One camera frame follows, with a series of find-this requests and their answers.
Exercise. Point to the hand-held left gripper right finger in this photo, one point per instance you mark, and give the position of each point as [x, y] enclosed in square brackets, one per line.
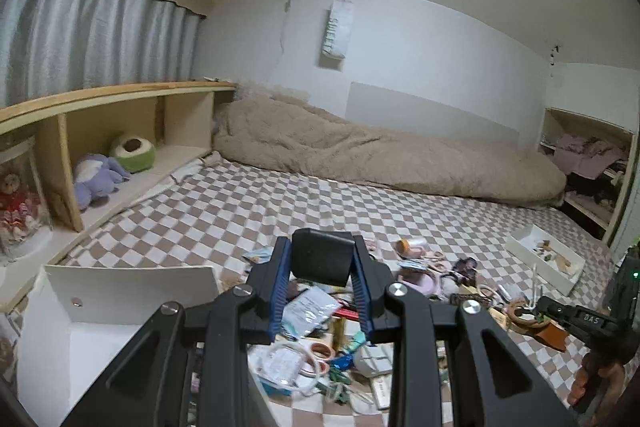
[364, 297]

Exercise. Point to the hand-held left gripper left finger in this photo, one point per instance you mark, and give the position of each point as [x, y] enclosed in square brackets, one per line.
[280, 292]

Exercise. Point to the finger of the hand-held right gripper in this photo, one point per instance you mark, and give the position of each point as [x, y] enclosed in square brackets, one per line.
[560, 311]

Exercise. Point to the white cardboard box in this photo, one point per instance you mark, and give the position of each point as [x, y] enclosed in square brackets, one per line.
[130, 292]

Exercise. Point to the person's right hand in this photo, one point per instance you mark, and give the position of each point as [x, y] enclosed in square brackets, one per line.
[607, 374]

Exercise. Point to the brown wooden wedge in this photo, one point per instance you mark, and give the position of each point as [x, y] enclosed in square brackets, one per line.
[550, 336]

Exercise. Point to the large foil sachet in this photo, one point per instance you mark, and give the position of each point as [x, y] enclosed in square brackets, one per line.
[310, 309]

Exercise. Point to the small blue sachets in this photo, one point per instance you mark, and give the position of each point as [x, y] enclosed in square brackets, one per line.
[260, 254]

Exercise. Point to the teal tube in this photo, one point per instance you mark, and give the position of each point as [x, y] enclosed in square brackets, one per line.
[357, 342]

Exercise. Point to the wooden cross piece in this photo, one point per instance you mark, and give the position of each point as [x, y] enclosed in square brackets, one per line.
[562, 264]

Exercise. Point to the pink floral scrunchie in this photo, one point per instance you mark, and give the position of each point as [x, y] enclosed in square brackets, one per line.
[372, 244]

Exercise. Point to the white rectangular tray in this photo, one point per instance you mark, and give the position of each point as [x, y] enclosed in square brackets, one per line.
[530, 266]

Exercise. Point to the pink round mirror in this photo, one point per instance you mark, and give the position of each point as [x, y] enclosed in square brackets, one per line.
[417, 281]

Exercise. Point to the white plug adapter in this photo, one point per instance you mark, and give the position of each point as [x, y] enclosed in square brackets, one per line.
[372, 357]

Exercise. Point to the orange-capped clear bottle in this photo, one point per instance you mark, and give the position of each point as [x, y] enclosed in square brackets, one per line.
[411, 247]

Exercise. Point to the pink loop rings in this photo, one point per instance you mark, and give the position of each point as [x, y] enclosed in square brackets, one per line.
[435, 254]

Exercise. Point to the checkered bed sheet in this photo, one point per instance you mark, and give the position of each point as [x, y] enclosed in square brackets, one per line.
[300, 202]

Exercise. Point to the brown hair claw clip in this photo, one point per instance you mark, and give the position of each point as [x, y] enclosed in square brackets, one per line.
[467, 297]

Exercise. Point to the white stick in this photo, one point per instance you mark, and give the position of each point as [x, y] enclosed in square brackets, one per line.
[380, 389]

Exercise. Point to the bunch of green clothespins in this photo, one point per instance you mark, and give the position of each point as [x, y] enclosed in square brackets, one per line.
[340, 389]

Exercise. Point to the dark purple crochet flower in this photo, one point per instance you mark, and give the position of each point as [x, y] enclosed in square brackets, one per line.
[467, 267]

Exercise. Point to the beige comforter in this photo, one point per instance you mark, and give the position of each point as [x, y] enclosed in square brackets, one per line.
[390, 157]

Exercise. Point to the pink clothes pile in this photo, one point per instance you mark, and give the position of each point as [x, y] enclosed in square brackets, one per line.
[585, 154]

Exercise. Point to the open closet shelf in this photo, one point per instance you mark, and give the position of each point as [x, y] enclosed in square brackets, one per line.
[575, 116]

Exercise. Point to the fluffy beige pillow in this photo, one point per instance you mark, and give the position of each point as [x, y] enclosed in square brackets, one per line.
[270, 93]

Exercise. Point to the green avocado plush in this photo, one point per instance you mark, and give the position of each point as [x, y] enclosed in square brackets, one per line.
[132, 153]

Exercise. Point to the purple plush toy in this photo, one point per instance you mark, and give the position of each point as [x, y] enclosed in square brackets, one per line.
[95, 179]

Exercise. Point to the wooden shelf unit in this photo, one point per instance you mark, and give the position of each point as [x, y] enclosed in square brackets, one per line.
[110, 94]

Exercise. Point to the white hanging bag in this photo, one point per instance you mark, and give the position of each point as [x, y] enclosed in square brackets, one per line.
[337, 34]

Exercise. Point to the doll in glass dome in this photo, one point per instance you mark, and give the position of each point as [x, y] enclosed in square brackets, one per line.
[20, 202]

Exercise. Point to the grey curtain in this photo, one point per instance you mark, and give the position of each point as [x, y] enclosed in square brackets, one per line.
[95, 37]

